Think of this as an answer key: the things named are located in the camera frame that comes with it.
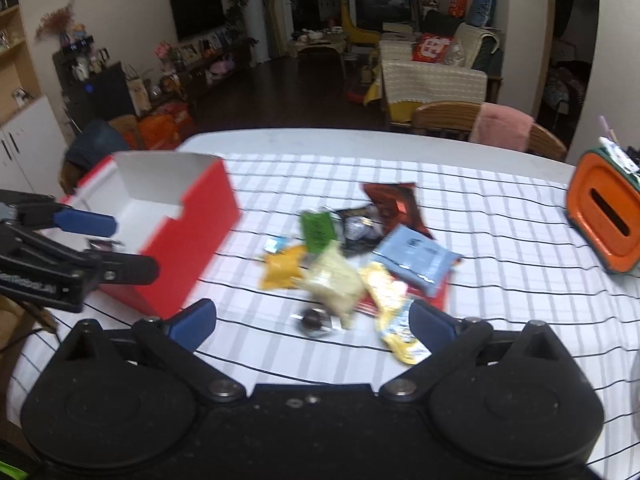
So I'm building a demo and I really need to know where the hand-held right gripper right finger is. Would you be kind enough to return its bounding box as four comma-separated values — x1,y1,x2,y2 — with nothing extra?
378,300,576,403

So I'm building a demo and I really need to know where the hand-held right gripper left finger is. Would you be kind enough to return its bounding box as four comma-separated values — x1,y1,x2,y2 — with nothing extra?
50,299,247,403

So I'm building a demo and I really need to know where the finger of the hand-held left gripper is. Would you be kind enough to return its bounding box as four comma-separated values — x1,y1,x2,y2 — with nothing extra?
0,225,160,287
0,189,118,239

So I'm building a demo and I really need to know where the yellow snack packet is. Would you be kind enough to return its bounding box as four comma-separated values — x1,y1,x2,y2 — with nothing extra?
359,262,433,366

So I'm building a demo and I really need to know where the light blue snack packet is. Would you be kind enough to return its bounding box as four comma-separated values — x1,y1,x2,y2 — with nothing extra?
372,225,463,298

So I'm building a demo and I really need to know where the red cardboard box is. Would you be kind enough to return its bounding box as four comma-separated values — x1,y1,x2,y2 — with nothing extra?
59,151,243,320

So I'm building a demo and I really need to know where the orange-yellow snack packet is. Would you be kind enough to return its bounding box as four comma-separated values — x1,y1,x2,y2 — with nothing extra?
257,244,308,291

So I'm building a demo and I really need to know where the cream snack packet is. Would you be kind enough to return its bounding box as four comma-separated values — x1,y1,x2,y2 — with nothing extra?
300,242,367,331

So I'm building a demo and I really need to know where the dark candy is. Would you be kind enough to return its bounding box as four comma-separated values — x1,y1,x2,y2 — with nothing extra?
291,307,341,337

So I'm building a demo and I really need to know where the red-brown foil snack packet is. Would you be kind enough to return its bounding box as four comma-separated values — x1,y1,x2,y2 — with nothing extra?
361,182,436,240

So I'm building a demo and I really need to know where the blue denim cloth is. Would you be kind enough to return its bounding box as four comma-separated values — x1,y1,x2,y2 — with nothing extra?
60,119,132,193

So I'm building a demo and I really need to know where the checked tablecloth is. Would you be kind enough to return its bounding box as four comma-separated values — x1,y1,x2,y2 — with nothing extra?
7,152,640,476

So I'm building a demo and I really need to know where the black snack packet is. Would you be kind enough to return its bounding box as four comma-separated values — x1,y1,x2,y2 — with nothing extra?
334,202,393,256

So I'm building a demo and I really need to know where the white and wooden shelf cabinet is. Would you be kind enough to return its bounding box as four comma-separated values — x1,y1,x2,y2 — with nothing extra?
0,0,68,196

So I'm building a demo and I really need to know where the black cabinet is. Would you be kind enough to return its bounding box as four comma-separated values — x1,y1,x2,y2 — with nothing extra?
52,47,138,128

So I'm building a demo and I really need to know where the paper bag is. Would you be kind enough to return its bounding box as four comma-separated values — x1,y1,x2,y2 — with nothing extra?
124,65,152,113

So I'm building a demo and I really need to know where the green foil snack packet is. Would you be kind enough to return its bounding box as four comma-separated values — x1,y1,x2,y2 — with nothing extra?
299,209,337,255

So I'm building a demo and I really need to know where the dark television cabinet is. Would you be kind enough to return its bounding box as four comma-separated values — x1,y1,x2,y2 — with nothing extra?
150,42,261,106

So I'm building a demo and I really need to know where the dried flower bouquet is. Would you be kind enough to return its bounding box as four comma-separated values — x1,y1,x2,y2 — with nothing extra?
34,2,76,43

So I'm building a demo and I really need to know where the orange tissue box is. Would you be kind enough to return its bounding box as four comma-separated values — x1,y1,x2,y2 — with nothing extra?
565,147,640,276

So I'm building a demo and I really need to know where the wooden chair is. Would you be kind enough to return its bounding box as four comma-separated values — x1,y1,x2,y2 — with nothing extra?
411,101,568,162

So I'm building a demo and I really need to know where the pink cloth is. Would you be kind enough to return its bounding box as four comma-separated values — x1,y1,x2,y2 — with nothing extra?
469,102,536,153

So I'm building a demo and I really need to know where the black television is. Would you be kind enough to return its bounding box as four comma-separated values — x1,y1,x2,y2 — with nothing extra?
168,0,226,43

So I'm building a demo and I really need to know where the sofa with cream cover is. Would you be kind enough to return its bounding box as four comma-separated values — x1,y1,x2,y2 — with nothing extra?
377,22,503,128

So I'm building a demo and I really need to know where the white tube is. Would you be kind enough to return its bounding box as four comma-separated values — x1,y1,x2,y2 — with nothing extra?
597,137,635,170

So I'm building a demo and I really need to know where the green houseplant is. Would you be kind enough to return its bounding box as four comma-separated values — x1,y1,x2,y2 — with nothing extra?
226,0,253,43

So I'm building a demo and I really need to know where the white tower air conditioner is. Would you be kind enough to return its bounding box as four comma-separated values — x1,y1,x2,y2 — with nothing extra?
239,0,271,67

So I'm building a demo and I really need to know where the red cushion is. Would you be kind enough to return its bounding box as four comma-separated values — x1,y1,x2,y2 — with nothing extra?
411,32,457,66

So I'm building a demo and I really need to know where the coffee table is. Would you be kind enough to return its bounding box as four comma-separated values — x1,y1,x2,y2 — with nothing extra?
292,30,351,61

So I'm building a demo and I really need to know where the yellow giraffe ride-on toy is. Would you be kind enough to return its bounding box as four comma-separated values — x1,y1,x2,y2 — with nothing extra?
331,0,381,46

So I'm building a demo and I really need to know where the blue bag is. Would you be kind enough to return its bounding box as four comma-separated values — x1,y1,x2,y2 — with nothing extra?
470,0,500,28

